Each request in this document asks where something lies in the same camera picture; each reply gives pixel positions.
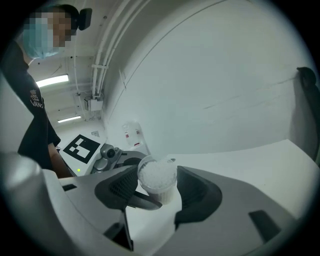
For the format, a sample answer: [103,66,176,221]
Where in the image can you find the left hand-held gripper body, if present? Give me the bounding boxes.
[62,134,149,177]

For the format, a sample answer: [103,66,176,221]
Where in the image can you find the person's head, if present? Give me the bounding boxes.
[22,3,79,60]

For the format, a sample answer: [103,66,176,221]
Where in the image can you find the long ceiling light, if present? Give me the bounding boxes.
[56,115,82,124]
[35,72,70,88]

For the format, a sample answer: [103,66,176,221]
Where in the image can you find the black head-mounted camera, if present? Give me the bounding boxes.
[74,7,94,32]

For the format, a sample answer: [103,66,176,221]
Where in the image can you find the white electrical box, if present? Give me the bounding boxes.
[85,98,104,112]

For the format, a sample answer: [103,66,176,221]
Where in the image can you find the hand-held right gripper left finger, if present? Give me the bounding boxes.
[94,164,139,252]

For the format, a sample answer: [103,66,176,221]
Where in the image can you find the black office chair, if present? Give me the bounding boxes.
[295,66,320,162]

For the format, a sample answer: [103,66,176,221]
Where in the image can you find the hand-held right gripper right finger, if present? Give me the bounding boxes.
[173,165,223,231]

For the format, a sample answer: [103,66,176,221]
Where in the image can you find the blue face mask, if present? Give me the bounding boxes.
[22,4,66,60]

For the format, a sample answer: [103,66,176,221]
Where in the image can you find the person in black shirt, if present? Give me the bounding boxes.
[0,39,62,171]

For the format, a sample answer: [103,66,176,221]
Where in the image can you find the cotton swab jar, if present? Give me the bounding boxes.
[136,154,179,206]

